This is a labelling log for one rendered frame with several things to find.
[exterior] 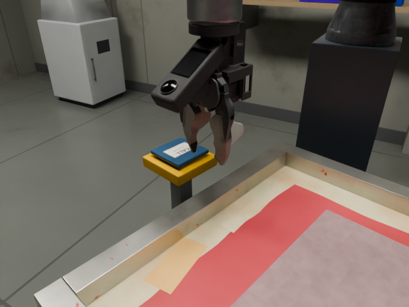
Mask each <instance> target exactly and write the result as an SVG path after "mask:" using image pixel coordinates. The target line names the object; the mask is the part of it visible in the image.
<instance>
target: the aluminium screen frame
mask: <svg viewBox="0 0 409 307"><path fill-rule="evenodd" d="M284 166H288V167H290V168H293V169H296V170H297V171H300V172H303V173H305V174H307V175H310V176H312V177H315V178H317V179H320V180H322V181H324V182H327V183H330V184H331V185H334V186H337V187H339V188H341V189H344V190H346V191H349V192H351V193H353V194H356V195H358V196H361V197H363V198H366V199H368V200H371V201H373V202H375V203H378V204H380V205H383V206H385V207H387V208H390V209H392V210H394V211H397V212H400V213H402V214H404V215H407V216H409V188H407V187H406V186H402V185H400V184H397V183H394V182H391V181H389V180H386V179H384V178H381V177H378V176H375V175H372V174H369V173H367V172H364V171H361V170H359V169H356V168H353V167H350V166H348V165H345V164H342V163H339V162H337V161H334V160H331V159H329V158H326V157H323V156H321V155H317V154H315V153H312V152H309V151H307V150H304V149H301V148H298V147H296V146H293V145H291V144H287V143H285V142H280V143H279V144H277V145H275V146H274V147H272V148H271V149H269V150H267V151H266V152H264V153H262V154H261V155H259V156H258V157H256V158H254V159H253V160H251V161H249V162H248V163H246V164H244V165H243V166H241V167H240V168H238V169H236V170H235V171H233V172H232V173H230V174H228V175H227V176H225V177H223V178H222V179H220V180H219V181H217V182H215V183H214V184H212V185H211V186H209V187H207V188H206V189H204V190H202V191H201V192H199V193H198V194H196V195H194V196H193V197H191V198H190V199H188V200H186V201H185V202H183V203H181V204H180V205H178V206H176V207H175V208H173V209H172V210H170V211H168V212H167V213H165V214H163V215H162V216H160V217H159V218H157V219H155V220H154V221H152V222H151V223H149V224H147V225H146V226H144V227H142V228H141V229H139V230H138V231H136V232H134V233H133V234H131V235H130V236H127V237H126V238H125V239H123V240H121V241H119V242H118V243H117V244H115V245H113V246H111V247H110V248H108V249H106V250H105V251H104V252H102V253H100V254H98V255H97V256H95V257H94V258H92V259H90V260H89V261H87V262H86V263H84V264H82V265H81V266H79V267H78V268H76V269H74V270H73V271H71V272H70V273H67V274H66V275H65V276H63V278H59V279H58V280H57V281H55V282H53V283H51V284H50V285H48V286H46V287H45V288H43V289H42V290H40V291H38V292H37V293H35V294H34V298H35V301H36V303H37V306H38V307H87V306H88V305H90V304H91V303H92V302H94V301H95V300H97V299H98V298H99V297H101V296H102V295H103V294H105V293H106V292H108V291H109V290H110V289H112V288H114V287H115V286H116V285H118V284H119V283H120V282H122V281H124V280H125V279H126V278H128V277H129V276H130V275H132V274H133V273H135V272H136V271H137V270H139V269H140V268H142V267H143V266H145V265H146V264H147V263H149V262H150V261H151V260H153V259H154V258H156V257H157V256H159V255H160V254H162V253H163V252H164V251H166V250H167V249H168V248H170V247H171V246H173V245H174V244H176V243H177V242H178V241H179V240H181V239H183V238H184V237H185V236H187V235H188V234H189V233H191V232H193V231H194V230H195V229H197V228H198V227H199V226H201V225H202V224H204V223H205V222H207V221H208V220H210V219H211V218H212V217H214V216H215V215H216V214H218V213H219V212H221V211H222V210H224V209H225V208H226V207H228V206H229V205H230V204H232V203H233V202H235V201H236V200H237V199H239V198H241V197H242V196H243V195H245V194H246V193H247V192H249V191H250V190H252V189H253V188H255V187H256V186H257V185H259V184H260V183H262V182H263V181H264V180H266V179H267V178H269V177H270V176H271V175H273V174H274V173H275V172H277V171H278V170H280V169H281V168H283V167H284Z"/></svg>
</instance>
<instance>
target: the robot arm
mask: <svg viewBox="0 0 409 307"><path fill-rule="evenodd" d="M396 1H397V0H340V3H339V5H338V7H337V9H336V12H335V14H334V16H333V18H332V20H331V22H330V24H329V26H328V28H327V31H326V40H328V41H331V42H334V43H339V44H346V45H351V46H370V47H375V46H389V45H392V44H394V42H395V39H396V35H397V29H396V11H395V5H396ZM242 4H243V0H187V19H188V20H189V21H190V22H189V33H190V34H192V35H196V36H200V38H199V39H198V40H197V41H196V42H195V43H194V44H193V45H192V47H191V48H190V49H189V50H188V51H187V52H186V53H185V54H184V55H183V57H182V58H181V59H180V60H179V62H178V63H177V64H176V65H175V66H174V67H173V68H172V69H171V70H170V72H169V73H168V74H167V75H166V76H165V78H163V79H162V81H161V82H160V83H159V84H158V86H157V87H156V88H155V89H154V90H153V91H152V92H151V97H152V99H153V100H154V101H155V103H156V104H157V105H158V106H160V107H162V108H165V109H168V110H170V111H173V112H175V113H180V119H181V122H182V123H183V130H184V134H185V136H186V139H187V142H188V145H189V147H190V149H191V151H192V152H193V153H194V152H196V149H197V143H198V142H197V133H198V131H199V130H200V129H201V128H202V127H204V126H205V125H206V124H207V123H208V122H209V123H210V128H211V130H212V132H213V134H214V142H213V143H214V147H215V155H214V157H215V159H216V160H217V161H218V163H219V164H220V165H221V166H223V165H224V164H225V163H226V161H227V159H228V157H229V153H230V150H231V146H232V145H233V144H234V143H235V142H236V141H237V140H238V139H239V138H240V137H241V136H242V135H243V131H244V129H243V124H242V123H239V122H235V121H234V115H235V109H234V104H233V103H235V102H237V101H239V99H241V100H242V101H244V100H245V99H248V98H250V97H251V87H252V78H253V65H252V64H248V63H245V62H244V59H245V36H246V22H243V21H241V22H238V21H240V20H241V18H242ZM248 75H250V80H249V90H248V91H246V92H245V83H246V76H248ZM205 107H206V108H207V109H208V111H205ZM214 110H215V113H216V114H215V115H214V116H213V117H212V118H211V113H210V112H212V111H214Z"/></svg>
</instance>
